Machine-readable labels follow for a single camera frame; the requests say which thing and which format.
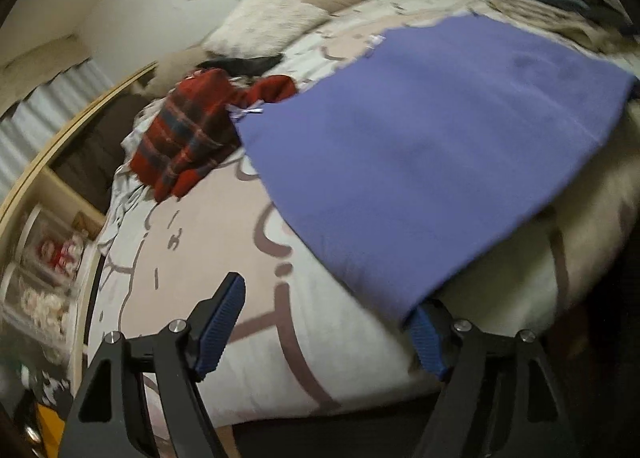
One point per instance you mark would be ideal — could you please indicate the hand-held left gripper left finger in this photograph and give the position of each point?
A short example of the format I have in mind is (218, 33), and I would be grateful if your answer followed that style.
(220, 323)

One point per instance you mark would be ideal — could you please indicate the red white doll figure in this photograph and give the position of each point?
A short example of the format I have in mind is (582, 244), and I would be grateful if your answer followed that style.
(60, 258)

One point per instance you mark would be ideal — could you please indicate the beige patterned valance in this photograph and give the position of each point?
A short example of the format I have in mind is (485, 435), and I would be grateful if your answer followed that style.
(40, 57)

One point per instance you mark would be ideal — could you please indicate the beige folded pants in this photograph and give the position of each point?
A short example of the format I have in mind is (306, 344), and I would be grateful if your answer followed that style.
(550, 20)

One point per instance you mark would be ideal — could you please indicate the white curtain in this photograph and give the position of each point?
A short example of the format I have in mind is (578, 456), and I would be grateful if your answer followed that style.
(50, 102)

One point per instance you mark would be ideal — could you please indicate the dark grey garment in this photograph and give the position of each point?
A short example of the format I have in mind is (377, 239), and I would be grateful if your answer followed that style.
(245, 65)

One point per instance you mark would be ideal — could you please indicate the wooden bedside frame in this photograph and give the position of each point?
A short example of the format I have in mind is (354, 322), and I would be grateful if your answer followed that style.
(65, 188)

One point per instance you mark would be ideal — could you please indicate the white fluffy pillow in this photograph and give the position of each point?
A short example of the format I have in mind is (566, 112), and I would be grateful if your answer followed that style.
(260, 22)

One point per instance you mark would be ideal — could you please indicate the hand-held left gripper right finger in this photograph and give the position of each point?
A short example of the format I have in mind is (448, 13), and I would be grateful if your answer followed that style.
(427, 343)

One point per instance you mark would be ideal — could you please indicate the yellow box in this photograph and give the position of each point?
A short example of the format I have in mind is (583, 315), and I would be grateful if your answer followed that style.
(47, 428)

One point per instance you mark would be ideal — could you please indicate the red plaid scarf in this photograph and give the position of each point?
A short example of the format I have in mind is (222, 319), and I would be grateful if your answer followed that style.
(185, 137)

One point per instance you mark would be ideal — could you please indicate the purple garment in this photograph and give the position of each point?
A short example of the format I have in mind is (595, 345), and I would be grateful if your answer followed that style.
(425, 137)

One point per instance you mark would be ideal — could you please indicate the white crumpled garment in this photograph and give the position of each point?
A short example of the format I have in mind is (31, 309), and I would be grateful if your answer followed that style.
(125, 188)

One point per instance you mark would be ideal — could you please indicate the bear printed bed sheet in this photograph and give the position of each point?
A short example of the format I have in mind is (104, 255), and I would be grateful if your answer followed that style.
(200, 238)

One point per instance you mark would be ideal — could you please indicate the cream doll figure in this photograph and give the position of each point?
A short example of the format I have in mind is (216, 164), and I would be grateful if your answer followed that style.
(45, 310)

